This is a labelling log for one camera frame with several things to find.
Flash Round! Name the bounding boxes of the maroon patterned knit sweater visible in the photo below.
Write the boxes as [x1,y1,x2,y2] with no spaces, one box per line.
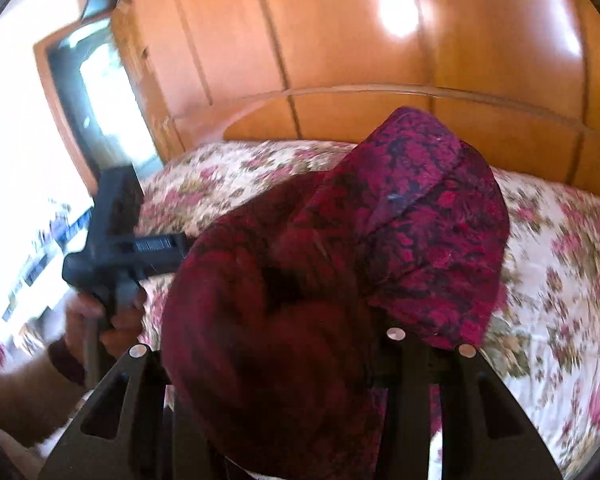
[160,106,512,477]

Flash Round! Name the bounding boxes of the person's left forearm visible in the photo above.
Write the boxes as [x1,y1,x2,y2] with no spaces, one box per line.
[0,341,97,450]

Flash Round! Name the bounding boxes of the wooden framed mirror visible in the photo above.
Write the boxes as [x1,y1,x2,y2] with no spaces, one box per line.
[33,9,167,197]

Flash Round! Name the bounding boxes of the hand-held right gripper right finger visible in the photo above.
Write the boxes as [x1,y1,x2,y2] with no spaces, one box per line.
[381,319,564,480]

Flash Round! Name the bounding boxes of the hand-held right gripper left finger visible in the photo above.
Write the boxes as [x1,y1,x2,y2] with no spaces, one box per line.
[37,345,227,480]

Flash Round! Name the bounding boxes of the wooden bed headboard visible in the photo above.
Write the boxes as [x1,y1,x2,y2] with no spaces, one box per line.
[165,86,600,197]

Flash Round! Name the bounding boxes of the person's left hand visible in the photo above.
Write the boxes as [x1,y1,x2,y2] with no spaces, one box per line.
[64,290,147,363]

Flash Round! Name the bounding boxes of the floral bedspread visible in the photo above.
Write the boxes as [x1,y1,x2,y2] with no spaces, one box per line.
[135,139,600,480]

